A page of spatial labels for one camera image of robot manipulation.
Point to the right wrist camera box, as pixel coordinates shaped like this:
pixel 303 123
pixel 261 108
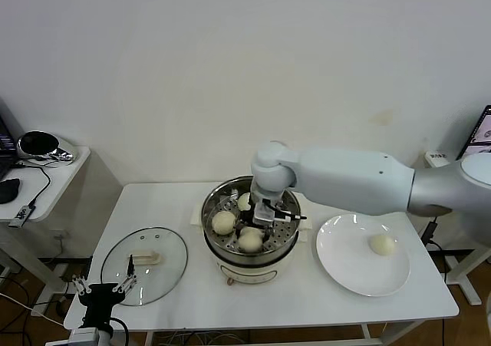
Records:
pixel 264 213

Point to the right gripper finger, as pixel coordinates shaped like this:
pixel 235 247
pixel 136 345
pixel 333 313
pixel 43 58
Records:
pixel 240 231
pixel 268 236

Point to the cream electric pot base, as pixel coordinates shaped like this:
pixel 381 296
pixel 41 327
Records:
pixel 249 273

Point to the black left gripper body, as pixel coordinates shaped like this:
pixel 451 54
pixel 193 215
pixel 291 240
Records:
pixel 99 300

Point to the white steamed baozi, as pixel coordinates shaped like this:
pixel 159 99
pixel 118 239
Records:
pixel 223 222
pixel 382 244
pixel 243 202
pixel 250 243

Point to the white wall socket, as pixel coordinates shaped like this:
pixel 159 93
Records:
pixel 61 234

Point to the shiny chrome helmet-shaped device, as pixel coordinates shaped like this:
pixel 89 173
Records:
pixel 42 146

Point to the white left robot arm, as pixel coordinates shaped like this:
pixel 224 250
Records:
pixel 105 338

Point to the black computer mouse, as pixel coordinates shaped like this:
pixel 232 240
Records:
pixel 9 190

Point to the round white plate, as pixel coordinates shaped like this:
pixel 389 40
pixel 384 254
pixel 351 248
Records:
pixel 356 273

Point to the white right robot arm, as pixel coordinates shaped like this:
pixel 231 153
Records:
pixel 345 177

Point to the round glass pot lid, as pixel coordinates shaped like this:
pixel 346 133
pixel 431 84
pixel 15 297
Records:
pixel 149 273

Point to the white labelled box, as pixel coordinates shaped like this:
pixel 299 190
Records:
pixel 437 159

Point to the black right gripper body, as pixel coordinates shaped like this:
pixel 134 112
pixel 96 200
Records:
pixel 247 217

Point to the steel steamer basket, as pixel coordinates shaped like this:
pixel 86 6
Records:
pixel 285 231

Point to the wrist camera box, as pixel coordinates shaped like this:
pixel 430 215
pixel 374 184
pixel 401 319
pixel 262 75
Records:
pixel 264 213
pixel 84 336

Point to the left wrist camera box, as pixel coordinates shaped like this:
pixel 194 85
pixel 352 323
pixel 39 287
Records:
pixel 84 336

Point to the black power adapter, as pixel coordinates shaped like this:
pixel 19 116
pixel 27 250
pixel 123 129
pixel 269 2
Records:
pixel 429 231

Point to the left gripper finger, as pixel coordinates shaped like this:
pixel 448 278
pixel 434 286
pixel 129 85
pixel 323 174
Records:
pixel 126 282
pixel 81 285

